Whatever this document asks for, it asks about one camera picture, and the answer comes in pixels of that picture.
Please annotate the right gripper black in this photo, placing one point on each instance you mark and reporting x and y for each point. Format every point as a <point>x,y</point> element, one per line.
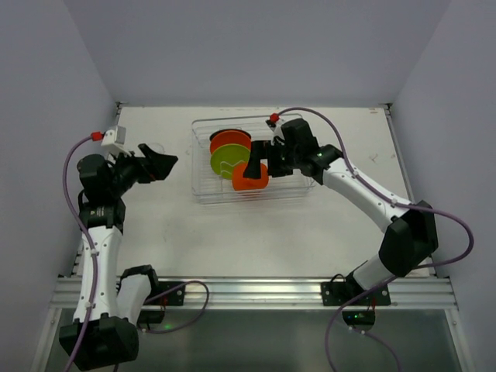
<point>270,159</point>

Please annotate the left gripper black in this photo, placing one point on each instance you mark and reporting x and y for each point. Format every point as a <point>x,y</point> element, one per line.
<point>143,169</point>

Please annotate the orange plate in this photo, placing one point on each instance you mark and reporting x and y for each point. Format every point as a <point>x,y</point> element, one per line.
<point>228,139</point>

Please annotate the green plate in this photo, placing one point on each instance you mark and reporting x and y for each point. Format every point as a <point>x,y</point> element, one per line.
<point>225,158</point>

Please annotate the black plate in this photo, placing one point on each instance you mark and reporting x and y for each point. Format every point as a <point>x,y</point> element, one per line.
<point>217,133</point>

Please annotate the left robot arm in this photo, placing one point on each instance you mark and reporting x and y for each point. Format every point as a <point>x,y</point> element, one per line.
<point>104,327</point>

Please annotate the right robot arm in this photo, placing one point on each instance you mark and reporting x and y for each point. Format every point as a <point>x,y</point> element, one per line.
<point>410,233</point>

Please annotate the clear plastic rack tray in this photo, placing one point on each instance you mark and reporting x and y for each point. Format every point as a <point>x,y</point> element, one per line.
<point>210,188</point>

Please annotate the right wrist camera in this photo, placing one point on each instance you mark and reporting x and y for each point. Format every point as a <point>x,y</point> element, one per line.
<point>276,128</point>

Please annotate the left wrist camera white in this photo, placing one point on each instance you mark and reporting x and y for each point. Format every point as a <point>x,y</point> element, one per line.
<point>114,140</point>

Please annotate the white wire dish rack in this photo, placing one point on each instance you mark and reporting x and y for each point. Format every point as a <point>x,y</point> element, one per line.
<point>229,163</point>

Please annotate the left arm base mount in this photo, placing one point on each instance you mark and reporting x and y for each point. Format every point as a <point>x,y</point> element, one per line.
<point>166,294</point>

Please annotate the aluminium frame rail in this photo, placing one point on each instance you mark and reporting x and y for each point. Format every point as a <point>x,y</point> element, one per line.
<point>276,293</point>

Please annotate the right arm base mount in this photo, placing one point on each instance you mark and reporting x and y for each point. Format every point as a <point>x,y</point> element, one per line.
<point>361,315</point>

